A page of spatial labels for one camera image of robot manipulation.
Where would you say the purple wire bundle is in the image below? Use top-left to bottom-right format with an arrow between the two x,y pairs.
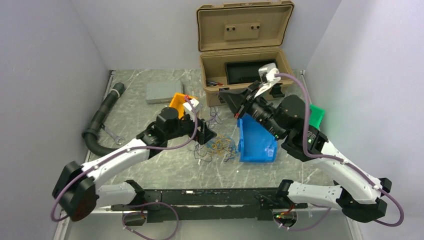
188,107 -> 239,164

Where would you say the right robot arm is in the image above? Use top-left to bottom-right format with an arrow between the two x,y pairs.
218,82 -> 392,223

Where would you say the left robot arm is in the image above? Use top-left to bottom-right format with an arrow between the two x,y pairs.
52,107 -> 217,222

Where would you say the black toolbox tray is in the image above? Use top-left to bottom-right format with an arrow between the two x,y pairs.
224,58 -> 277,85

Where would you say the orange plastic bin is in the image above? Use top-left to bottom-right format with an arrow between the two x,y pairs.
169,92 -> 197,119

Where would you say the blue plastic bin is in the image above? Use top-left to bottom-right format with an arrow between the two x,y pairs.
237,114 -> 278,163

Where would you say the tan plastic toolbox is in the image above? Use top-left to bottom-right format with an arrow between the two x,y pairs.
196,0 -> 295,107

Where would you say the grey plastic case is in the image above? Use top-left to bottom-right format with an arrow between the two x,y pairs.
145,80 -> 183,104

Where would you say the green plastic bin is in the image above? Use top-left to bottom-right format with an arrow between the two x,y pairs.
309,104 -> 326,129

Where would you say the silver wrench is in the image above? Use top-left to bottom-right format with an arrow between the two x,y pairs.
100,123 -> 125,146

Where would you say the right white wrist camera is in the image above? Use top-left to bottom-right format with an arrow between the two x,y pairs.
254,63 -> 281,98

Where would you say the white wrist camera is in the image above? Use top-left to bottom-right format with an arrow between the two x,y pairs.
254,63 -> 281,98
183,98 -> 202,115

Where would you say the red handled screwdriver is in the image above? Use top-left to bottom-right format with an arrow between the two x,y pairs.
206,80 -> 223,87

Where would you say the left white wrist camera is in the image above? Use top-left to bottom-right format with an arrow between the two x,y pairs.
183,98 -> 202,115

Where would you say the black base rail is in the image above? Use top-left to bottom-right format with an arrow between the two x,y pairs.
111,187 -> 308,223

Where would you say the black corrugated hose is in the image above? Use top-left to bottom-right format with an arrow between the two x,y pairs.
81,82 -> 127,158

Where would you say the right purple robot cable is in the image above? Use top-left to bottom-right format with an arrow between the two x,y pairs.
273,72 -> 406,232

